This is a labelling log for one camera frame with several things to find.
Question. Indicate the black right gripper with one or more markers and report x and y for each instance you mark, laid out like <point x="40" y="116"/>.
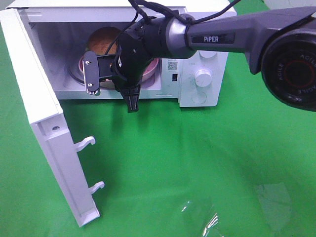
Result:
<point x="139" y="45"/>

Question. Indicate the pink round plate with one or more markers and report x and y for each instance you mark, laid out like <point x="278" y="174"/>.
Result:
<point x="148" y="74"/>

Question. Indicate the burger with lettuce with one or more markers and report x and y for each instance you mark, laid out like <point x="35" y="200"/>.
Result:
<point x="100" y="40"/>

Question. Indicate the white microwave knob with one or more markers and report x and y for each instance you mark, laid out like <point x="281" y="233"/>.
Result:
<point x="207" y="54"/>
<point x="203" y="77"/>

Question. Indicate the white microwave door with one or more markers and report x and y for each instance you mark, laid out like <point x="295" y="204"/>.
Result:
<point x="46" y="116"/>

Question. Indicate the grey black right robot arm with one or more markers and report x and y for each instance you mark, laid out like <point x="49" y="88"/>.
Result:
<point x="280" y="44"/>

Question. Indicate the white microwave oven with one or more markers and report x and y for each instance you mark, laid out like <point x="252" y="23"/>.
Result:
<point x="55" y="34"/>

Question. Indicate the clear tape patch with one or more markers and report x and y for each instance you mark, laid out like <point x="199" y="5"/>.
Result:
<point x="276" y="204"/>
<point x="199" y="217"/>

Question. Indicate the clear tape patch right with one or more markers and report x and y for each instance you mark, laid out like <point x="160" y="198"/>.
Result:
<point x="276" y="204"/>

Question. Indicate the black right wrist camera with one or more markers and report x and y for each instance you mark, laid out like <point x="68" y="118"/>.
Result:
<point x="97" y="68"/>

